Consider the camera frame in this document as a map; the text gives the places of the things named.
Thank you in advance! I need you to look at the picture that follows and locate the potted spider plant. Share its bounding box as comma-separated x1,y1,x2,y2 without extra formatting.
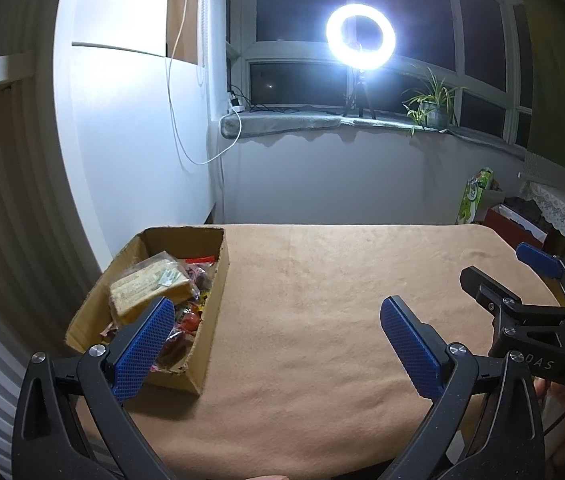
401,67,468,133

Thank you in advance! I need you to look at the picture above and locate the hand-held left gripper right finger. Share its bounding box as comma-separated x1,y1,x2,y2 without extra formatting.
379,296,547,480

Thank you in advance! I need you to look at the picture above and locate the tan blanket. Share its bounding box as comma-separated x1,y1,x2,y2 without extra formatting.
75,223,563,480

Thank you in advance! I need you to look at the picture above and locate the large yellow cake packet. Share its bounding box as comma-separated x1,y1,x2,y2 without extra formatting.
109,251,200,325

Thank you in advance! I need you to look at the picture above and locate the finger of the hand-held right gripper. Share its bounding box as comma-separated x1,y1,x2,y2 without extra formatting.
459,266,565,331
516,242,565,286

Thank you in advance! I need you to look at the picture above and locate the cardboard box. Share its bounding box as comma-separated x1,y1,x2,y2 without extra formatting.
65,226,230,396

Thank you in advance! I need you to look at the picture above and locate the wooden shelf niche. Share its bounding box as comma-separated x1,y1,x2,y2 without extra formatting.
166,0,200,65

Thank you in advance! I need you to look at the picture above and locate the white cable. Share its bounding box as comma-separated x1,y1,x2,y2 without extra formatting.
165,0,243,166

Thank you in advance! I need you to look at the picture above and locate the ring light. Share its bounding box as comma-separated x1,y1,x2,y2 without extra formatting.
325,4,397,72

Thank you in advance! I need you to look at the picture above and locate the red box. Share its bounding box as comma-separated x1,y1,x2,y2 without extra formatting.
482,202,548,251

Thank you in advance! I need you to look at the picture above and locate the white window frame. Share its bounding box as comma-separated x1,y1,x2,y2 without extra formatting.
227,0,533,143

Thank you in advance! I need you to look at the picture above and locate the grey window sill pad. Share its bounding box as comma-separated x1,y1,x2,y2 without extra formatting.
220,112,528,161

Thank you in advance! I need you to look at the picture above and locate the ribbed beige panel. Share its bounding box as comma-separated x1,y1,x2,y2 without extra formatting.
0,55,113,461

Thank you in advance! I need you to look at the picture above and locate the green printed carton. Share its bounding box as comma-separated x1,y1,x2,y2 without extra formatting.
456,167,495,226

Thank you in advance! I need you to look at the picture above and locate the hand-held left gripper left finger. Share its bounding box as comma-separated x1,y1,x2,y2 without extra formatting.
11,296,176,480

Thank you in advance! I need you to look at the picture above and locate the dark brown candy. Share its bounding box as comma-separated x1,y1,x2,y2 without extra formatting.
157,332,196,366

